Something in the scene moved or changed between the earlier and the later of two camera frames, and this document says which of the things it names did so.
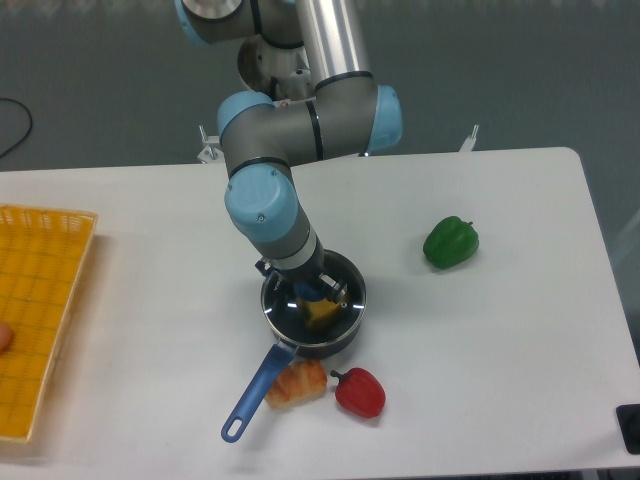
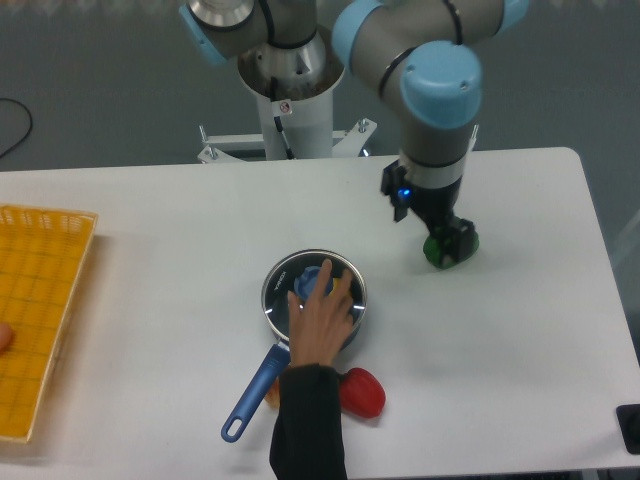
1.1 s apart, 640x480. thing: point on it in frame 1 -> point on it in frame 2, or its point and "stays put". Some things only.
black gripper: x=324 y=262 -> x=435 y=205
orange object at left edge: x=6 y=337 stays put
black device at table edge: x=628 y=416 stays put
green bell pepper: x=450 y=242 stays put
